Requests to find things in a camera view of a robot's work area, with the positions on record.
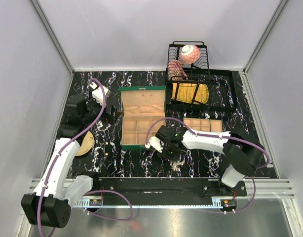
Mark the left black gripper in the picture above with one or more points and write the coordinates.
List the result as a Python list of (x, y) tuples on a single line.
[(107, 117)]

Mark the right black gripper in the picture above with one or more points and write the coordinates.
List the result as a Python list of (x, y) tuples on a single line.
[(173, 158)]

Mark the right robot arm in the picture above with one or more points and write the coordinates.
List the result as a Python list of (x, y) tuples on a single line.
[(241, 149)]

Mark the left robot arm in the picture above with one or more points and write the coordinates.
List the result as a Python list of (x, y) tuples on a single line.
[(51, 202)]

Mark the small green jewelry tray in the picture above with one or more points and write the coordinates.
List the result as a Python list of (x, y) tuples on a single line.
[(206, 125)]

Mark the large green jewelry box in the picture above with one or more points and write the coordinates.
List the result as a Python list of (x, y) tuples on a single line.
[(141, 107)]

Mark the round wooden lid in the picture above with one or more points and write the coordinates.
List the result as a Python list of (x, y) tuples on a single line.
[(87, 144)]

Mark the yellow bamboo mat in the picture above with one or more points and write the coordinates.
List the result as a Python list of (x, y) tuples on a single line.
[(186, 92)]

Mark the pink patterned cup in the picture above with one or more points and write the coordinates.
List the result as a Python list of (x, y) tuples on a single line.
[(175, 71)]

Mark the red patterned bowl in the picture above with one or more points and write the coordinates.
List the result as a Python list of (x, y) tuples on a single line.
[(189, 54)]

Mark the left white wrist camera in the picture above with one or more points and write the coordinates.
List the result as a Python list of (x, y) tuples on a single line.
[(96, 93)]

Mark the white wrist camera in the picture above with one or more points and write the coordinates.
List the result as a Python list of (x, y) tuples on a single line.
[(155, 143), (96, 93)]

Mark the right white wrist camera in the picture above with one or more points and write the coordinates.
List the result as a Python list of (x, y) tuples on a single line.
[(155, 143)]

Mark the black wire dish rack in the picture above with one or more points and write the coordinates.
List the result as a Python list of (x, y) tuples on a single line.
[(222, 94)]

